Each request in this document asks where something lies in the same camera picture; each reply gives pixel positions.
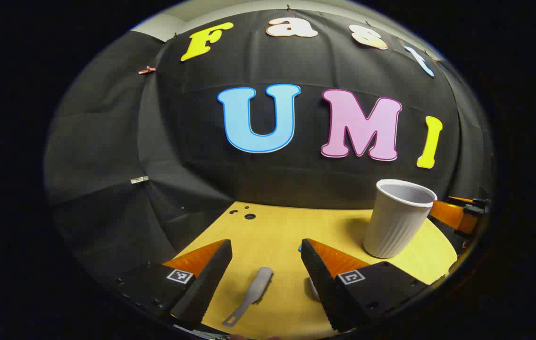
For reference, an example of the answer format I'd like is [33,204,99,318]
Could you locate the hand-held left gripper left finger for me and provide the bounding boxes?
[108,239,233,326]

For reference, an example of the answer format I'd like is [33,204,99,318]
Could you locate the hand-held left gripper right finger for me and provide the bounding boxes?
[300,238,431,333]

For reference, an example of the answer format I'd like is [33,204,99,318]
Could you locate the small grey broom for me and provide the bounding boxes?
[222,267,274,328]

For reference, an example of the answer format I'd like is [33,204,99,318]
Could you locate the wooden desktop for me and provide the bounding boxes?
[171,202,458,340]

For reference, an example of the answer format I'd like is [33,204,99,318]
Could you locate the black backdrop cloth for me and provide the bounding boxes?
[44,7,495,303]

